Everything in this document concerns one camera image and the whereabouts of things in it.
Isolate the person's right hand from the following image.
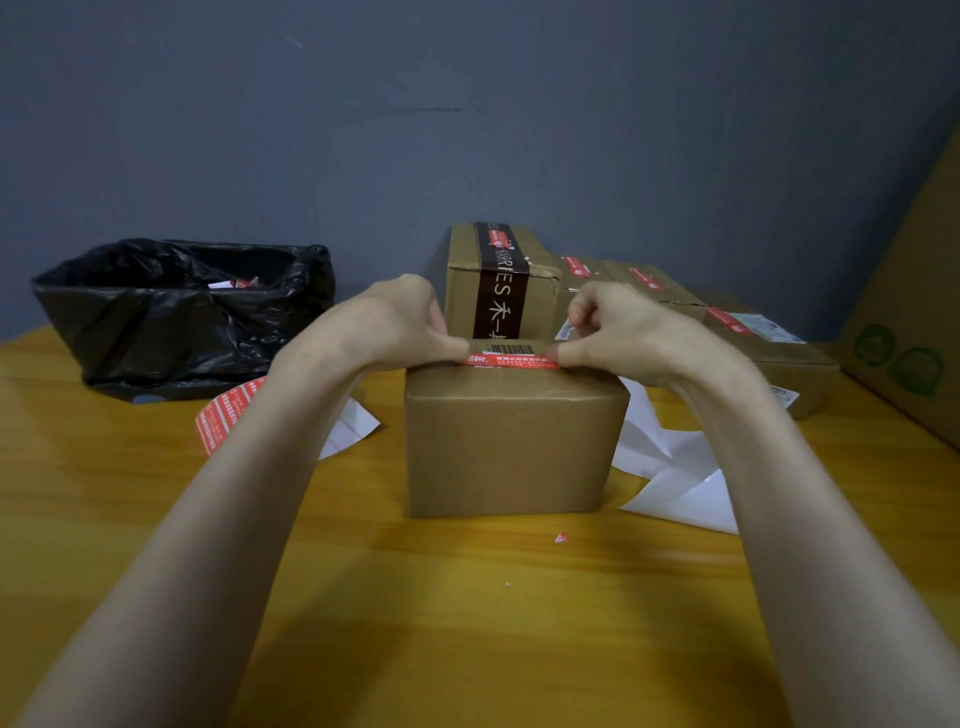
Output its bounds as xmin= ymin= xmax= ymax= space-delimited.
xmin=547 ymin=281 xmax=768 ymax=400

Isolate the person's left hand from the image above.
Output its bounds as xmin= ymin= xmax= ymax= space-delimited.
xmin=273 ymin=273 xmax=470 ymax=378

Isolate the small brown cardboard box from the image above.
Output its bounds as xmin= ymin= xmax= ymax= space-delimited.
xmin=553 ymin=254 xmax=613 ymax=339
xmin=404 ymin=337 xmax=631 ymax=520
xmin=599 ymin=260 xmax=710 ymax=313

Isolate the box with black tape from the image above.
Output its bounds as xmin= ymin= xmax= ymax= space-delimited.
xmin=444 ymin=221 xmax=564 ymax=340

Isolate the white barcode label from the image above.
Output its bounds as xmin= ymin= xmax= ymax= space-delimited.
xmin=738 ymin=314 xmax=808 ymax=345

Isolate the long brown cardboard box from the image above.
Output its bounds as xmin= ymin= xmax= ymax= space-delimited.
xmin=693 ymin=292 xmax=841 ymax=420

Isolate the white backing paper strip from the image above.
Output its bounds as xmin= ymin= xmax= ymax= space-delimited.
xmin=611 ymin=378 xmax=740 ymax=536

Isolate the red sticker label strip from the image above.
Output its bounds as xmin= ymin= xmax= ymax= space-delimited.
xmin=194 ymin=374 xmax=382 ymax=460

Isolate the person's right forearm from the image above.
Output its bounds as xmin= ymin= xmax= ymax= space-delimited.
xmin=674 ymin=371 xmax=960 ymax=728

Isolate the person's left forearm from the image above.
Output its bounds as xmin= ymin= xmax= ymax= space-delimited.
xmin=14 ymin=352 xmax=369 ymax=728

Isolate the black plastic trash bag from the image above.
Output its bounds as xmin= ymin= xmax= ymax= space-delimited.
xmin=31 ymin=238 xmax=337 ymax=404

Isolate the large green printed carton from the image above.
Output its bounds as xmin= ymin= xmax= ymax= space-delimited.
xmin=838 ymin=127 xmax=960 ymax=451

